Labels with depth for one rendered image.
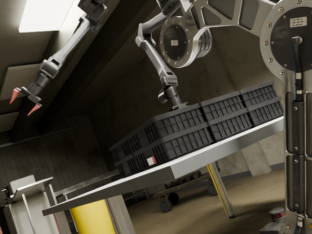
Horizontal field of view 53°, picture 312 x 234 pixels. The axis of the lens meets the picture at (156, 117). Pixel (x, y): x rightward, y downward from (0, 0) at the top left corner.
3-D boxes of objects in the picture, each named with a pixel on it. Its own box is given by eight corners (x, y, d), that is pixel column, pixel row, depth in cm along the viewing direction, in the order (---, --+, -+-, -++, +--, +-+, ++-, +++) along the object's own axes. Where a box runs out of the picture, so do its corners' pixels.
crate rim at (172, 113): (201, 106, 165) (199, 102, 165) (153, 121, 151) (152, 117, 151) (168, 126, 200) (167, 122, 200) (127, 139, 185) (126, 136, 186)
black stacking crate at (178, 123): (208, 123, 164) (199, 103, 165) (161, 139, 149) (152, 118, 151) (173, 139, 198) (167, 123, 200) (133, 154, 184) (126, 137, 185)
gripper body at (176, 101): (168, 113, 170) (163, 100, 171) (183, 107, 175) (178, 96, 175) (173, 110, 164) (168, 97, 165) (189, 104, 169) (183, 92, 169)
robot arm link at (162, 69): (137, 34, 191) (152, 36, 197) (134, 42, 195) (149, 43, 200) (165, 78, 166) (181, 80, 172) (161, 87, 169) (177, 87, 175)
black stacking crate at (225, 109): (248, 109, 178) (240, 91, 179) (208, 123, 164) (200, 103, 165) (209, 126, 212) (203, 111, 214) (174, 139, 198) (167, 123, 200)
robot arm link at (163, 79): (163, 75, 169) (176, 76, 173) (152, 83, 178) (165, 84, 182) (167, 95, 166) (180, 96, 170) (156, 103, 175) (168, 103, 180)
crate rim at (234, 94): (241, 94, 179) (239, 90, 179) (201, 106, 165) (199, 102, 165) (204, 114, 214) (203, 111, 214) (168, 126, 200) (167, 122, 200)
